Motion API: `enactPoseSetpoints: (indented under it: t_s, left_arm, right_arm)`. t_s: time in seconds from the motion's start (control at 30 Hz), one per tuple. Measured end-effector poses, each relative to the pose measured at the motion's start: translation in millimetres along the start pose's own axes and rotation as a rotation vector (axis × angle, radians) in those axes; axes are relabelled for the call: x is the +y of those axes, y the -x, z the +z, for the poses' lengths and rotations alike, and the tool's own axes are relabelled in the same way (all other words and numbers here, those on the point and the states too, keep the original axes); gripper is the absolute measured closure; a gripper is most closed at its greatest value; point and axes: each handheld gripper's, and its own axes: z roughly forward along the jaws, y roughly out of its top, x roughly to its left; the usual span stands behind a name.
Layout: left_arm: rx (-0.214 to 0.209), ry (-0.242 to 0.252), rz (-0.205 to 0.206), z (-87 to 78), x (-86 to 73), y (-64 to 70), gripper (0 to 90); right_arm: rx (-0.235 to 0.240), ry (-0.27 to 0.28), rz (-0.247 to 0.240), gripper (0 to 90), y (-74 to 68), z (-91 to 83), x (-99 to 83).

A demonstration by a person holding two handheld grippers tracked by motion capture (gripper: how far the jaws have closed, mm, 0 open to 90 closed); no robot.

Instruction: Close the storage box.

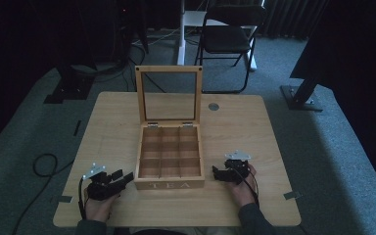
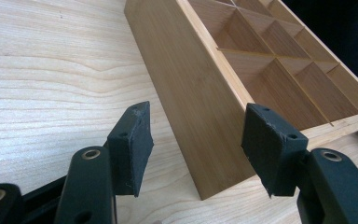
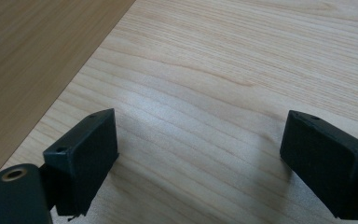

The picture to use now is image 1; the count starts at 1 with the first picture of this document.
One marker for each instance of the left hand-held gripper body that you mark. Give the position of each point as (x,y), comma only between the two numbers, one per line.
(102,189)

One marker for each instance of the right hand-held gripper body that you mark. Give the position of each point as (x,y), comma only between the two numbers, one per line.
(237,168)

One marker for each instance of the wooden compartment box with lid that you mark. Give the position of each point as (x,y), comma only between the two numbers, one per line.
(169,153)

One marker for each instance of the person's left hand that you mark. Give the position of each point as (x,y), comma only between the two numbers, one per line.
(99,209)

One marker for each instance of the person's right hand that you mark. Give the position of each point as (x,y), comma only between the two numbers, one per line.
(243,192)

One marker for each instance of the grey tape piece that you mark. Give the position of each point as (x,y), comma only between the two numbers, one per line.
(292,195)
(65,198)

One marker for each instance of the black strip on floor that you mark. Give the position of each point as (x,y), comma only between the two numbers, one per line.
(77,128)

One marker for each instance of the grey round table grommet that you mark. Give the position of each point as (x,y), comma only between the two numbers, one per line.
(213,106)

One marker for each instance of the black stand base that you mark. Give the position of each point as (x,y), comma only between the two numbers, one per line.
(70,84)

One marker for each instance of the black folding chair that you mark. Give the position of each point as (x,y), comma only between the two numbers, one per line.
(226,39)
(182,36)

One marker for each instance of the dark curtain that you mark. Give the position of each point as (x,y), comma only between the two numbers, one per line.
(290,16)

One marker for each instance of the black stand with base plate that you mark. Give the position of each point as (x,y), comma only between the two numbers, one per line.
(302,96)

